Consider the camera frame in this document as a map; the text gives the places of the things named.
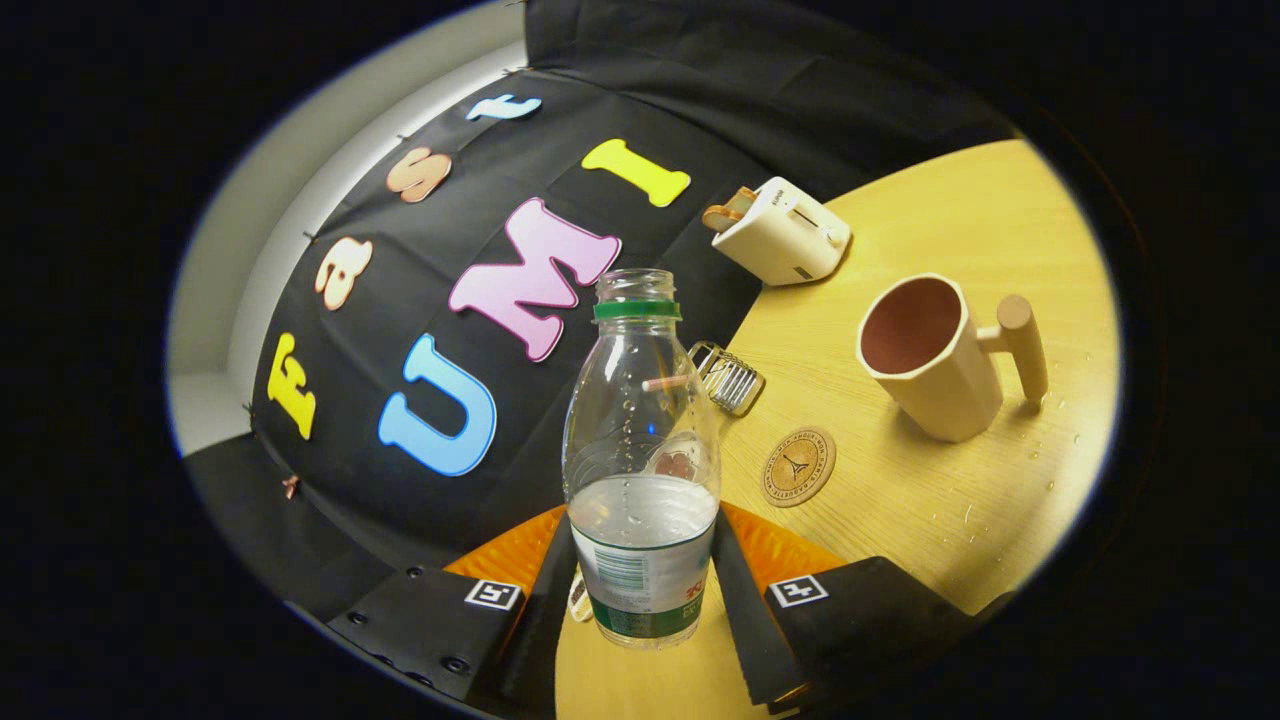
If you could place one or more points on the white toaster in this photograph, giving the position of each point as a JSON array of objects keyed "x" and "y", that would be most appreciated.
[{"x": 780, "y": 240}]

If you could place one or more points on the striped paper straw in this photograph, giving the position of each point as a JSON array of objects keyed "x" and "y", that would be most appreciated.
[{"x": 665, "y": 382}]

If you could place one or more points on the wooden table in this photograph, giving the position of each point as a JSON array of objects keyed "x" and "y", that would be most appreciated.
[{"x": 950, "y": 510}]

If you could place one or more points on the toasted bread slice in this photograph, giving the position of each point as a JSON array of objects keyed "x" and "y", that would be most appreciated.
[{"x": 728, "y": 210}]

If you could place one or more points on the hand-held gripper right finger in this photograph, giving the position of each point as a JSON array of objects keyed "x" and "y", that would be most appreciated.
[{"x": 745, "y": 620}]

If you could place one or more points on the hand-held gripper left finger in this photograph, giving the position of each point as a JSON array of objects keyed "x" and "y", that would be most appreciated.
[{"x": 535, "y": 640}]

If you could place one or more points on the black backdrop cloth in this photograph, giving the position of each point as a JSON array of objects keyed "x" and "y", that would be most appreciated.
[{"x": 350, "y": 500}]

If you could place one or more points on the clear plastic juice bottle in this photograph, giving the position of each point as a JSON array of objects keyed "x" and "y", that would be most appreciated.
[{"x": 640, "y": 560}]

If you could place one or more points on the round cork coaster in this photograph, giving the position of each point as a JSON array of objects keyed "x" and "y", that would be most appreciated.
[{"x": 797, "y": 467}]

